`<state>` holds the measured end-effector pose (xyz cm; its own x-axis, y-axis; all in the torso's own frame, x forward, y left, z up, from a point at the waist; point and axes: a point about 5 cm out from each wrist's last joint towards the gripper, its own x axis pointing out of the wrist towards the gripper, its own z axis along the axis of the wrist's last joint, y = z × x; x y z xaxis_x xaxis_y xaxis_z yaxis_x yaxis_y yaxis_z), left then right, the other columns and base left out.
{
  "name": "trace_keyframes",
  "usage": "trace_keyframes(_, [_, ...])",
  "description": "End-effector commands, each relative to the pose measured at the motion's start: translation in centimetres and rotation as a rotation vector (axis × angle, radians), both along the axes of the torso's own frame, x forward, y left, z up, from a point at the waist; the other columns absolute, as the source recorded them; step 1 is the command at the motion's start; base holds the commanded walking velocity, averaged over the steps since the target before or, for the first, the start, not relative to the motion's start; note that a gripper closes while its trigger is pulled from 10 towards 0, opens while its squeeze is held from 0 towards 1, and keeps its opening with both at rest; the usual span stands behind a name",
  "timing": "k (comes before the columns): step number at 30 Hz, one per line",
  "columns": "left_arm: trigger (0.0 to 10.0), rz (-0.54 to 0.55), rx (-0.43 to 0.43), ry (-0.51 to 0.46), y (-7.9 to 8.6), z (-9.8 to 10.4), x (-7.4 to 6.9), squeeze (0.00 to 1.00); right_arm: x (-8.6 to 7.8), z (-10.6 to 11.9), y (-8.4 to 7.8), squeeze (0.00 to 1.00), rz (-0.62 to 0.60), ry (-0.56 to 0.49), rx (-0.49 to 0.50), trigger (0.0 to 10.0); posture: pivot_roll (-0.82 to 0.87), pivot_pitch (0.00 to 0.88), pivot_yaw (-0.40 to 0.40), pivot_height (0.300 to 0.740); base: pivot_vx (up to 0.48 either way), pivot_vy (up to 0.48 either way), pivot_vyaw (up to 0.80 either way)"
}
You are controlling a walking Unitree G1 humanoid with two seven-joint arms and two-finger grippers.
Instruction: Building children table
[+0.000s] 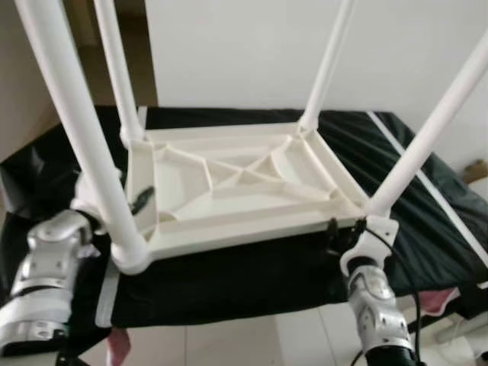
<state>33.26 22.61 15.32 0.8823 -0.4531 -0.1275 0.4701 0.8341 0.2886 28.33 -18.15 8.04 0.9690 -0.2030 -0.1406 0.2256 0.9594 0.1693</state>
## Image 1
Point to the black table cloth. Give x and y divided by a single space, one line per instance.
267 282

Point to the pink cloth item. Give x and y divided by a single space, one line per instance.
438 299
118 347

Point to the white rounded object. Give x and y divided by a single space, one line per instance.
483 187

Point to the black stand bar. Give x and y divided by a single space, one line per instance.
72 358

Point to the small tan object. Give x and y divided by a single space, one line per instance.
476 169

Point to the white round stand base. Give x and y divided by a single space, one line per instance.
457 347

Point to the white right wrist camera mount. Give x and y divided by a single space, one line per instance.
374 240

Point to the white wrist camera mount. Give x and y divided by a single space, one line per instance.
374 240
82 200

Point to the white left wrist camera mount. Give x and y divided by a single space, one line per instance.
82 200

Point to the white plastic children table top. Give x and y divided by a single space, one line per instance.
267 221

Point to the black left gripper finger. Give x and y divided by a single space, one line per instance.
142 200

